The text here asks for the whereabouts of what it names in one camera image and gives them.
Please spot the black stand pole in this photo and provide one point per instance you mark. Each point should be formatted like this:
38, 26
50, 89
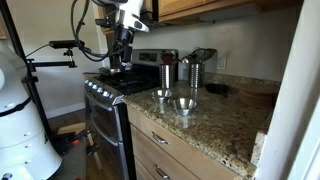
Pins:
30, 86

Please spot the large steel bowl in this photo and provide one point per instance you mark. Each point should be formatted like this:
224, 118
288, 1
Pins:
183, 104

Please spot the perforated steel utensil holder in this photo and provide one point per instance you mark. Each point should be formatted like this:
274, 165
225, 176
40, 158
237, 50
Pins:
196, 75
166, 76

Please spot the metal ladle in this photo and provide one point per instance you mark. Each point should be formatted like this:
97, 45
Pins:
185, 60

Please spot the small steel bowl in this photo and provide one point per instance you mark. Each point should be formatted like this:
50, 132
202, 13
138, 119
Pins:
161, 95

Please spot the perforated wooden spoon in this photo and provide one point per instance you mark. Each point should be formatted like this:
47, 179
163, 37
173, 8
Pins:
166, 57

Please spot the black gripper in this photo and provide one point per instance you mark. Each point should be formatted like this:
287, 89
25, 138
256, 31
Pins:
120, 53

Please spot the wooden lower cabinet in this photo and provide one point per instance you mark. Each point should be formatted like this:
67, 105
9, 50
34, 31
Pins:
173, 150

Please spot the wooden cabinet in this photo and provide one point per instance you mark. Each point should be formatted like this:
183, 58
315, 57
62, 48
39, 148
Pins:
180, 5
173, 150

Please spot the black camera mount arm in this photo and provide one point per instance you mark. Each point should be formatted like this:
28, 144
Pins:
50, 63

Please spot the black stereo camera bar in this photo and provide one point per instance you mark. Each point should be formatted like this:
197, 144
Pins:
66, 44

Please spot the white wall outlet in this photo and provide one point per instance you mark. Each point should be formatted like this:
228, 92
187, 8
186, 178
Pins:
221, 61

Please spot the white tall cabinet panel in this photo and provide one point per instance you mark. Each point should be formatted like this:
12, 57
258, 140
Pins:
286, 100

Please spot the red black bar clamp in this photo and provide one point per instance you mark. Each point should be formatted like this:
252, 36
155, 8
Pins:
76, 138

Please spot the stainless steel gas stove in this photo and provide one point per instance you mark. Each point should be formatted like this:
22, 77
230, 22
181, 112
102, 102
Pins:
110, 110

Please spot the perforated workbench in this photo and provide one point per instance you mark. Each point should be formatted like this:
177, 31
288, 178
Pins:
70, 163

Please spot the steel frying pan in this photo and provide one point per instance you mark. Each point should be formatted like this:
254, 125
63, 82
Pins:
111, 71

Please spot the black slotted spatula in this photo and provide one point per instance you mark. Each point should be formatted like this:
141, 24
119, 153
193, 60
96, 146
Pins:
210, 53

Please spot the light wooden plank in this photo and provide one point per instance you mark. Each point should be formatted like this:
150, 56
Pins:
71, 128

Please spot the wooden upper cabinet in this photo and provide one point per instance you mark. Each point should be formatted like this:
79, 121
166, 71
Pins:
180, 5

